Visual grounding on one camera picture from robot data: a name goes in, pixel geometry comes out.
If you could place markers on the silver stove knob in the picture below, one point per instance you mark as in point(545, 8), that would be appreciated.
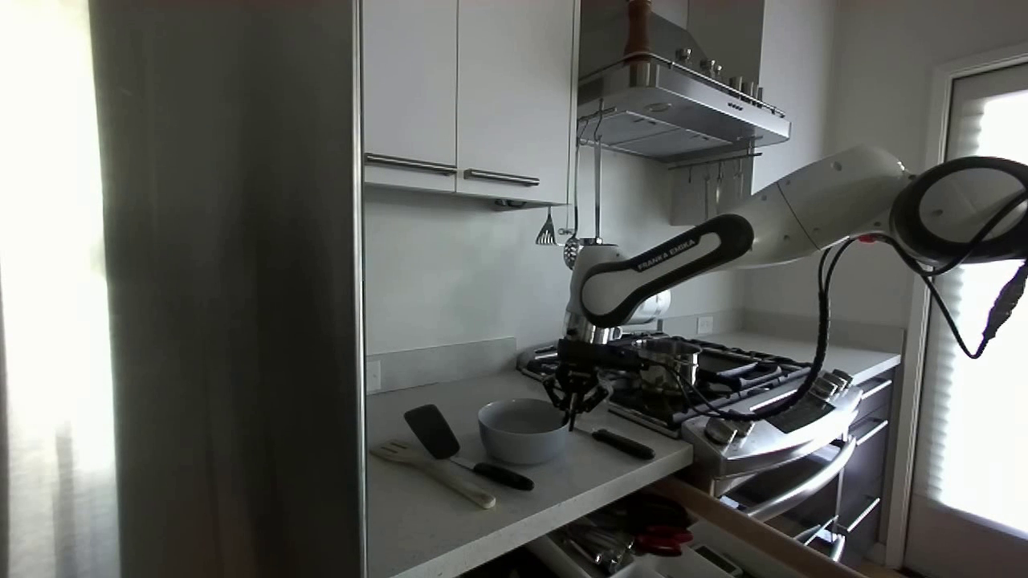
point(714, 433)
point(738, 421)

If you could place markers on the stainless steel pot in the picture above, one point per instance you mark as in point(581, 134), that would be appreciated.
point(676, 372)

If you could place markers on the white bowl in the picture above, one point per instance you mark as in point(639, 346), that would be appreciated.
point(516, 441)

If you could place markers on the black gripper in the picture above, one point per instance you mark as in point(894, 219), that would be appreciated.
point(581, 364)

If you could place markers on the white sheer curtain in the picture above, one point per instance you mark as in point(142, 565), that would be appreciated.
point(49, 322)

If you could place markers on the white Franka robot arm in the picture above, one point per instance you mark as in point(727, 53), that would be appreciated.
point(836, 203)

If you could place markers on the stainless steel range hood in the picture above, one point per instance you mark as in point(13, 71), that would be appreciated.
point(663, 109)

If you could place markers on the white window blind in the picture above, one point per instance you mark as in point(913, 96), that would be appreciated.
point(980, 407)

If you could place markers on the red round utensil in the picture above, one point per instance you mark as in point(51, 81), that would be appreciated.
point(658, 536)

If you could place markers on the light wooden spatula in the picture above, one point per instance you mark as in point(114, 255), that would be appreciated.
point(438, 469)

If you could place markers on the tall grey cabinet panel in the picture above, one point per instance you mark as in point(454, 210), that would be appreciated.
point(236, 322)

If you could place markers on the white upper cabinet door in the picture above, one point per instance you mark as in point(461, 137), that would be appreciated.
point(413, 76)
point(516, 86)

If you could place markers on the open cutlery drawer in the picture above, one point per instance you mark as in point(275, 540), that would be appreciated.
point(749, 531)

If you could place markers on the black spatula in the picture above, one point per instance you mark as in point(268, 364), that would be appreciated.
point(430, 433)

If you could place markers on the hanging triangular utensil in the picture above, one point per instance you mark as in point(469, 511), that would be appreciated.
point(548, 232)

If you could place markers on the dark drawer cabinet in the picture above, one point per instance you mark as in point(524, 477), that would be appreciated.
point(869, 469)

